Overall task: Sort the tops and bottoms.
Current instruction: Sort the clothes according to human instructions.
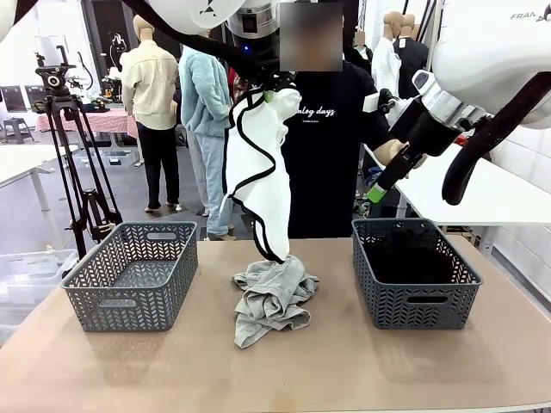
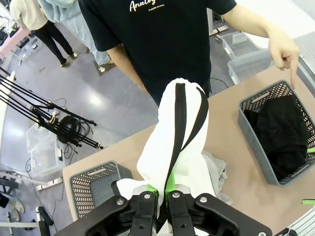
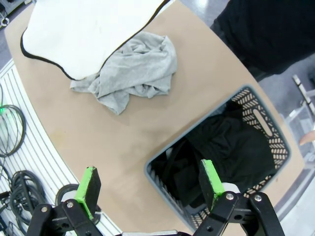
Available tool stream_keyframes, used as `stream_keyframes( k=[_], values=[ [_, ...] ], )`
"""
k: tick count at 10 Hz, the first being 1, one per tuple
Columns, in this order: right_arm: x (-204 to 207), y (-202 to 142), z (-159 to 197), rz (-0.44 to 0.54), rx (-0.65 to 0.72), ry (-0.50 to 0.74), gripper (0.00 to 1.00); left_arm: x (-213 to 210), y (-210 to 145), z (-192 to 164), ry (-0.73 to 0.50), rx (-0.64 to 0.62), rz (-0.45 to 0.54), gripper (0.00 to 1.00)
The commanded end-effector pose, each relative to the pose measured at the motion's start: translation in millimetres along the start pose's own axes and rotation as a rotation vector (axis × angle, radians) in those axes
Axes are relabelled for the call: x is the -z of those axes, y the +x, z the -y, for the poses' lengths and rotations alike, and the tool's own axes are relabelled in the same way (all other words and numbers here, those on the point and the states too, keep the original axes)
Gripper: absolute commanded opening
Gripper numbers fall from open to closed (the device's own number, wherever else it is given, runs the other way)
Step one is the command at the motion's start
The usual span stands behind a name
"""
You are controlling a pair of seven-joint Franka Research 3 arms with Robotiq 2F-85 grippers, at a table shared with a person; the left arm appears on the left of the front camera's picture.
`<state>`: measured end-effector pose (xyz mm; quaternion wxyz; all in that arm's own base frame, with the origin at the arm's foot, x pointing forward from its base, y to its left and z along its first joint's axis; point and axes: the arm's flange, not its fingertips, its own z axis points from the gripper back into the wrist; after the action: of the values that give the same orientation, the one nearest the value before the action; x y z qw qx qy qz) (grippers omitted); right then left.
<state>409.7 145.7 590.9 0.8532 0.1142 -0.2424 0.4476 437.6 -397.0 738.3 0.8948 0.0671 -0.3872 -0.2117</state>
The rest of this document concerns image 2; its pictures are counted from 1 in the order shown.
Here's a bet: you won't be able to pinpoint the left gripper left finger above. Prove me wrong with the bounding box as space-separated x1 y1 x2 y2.
130 185 158 236

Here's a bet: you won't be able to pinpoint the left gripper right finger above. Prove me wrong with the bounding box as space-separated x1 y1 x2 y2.
165 172 195 236

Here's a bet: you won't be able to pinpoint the grey t-shirt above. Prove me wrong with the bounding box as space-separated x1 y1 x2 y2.
201 151 234 206

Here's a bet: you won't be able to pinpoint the white garment with black stripes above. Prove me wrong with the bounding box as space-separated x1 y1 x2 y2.
115 78 217 232

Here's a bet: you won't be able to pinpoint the person's left forearm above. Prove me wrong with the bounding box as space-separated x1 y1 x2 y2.
221 9 280 46

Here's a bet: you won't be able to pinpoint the person's right forearm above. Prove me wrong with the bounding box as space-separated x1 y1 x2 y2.
108 48 150 94

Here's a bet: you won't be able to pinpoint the person's left hand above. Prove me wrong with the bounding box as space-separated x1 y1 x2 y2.
268 31 301 90

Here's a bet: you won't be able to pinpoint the grey plastic lattice basket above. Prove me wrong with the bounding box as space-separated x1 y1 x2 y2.
69 161 135 219
238 80 315 185

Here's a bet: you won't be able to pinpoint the clear plastic storage bin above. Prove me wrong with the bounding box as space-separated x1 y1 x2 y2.
227 50 273 84
221 31 249 59
26 122 64 177

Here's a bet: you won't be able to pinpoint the person in black t-shirt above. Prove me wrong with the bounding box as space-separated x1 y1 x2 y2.
78 0 238 106

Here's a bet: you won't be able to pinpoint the mannequin in light blue fleece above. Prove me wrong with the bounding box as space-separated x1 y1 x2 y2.
38 0 115 72

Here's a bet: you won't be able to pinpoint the table with pink cloth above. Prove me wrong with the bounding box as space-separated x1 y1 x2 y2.
0 27 32 59

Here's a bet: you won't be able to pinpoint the mannequin in beige shirt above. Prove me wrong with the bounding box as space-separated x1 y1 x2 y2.
9 0 77 67

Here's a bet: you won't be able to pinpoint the black coiled floor cables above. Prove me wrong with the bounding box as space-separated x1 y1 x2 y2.
58 115 94 146

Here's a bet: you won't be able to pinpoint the black camera tripod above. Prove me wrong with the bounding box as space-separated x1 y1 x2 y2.
0 71 104 149

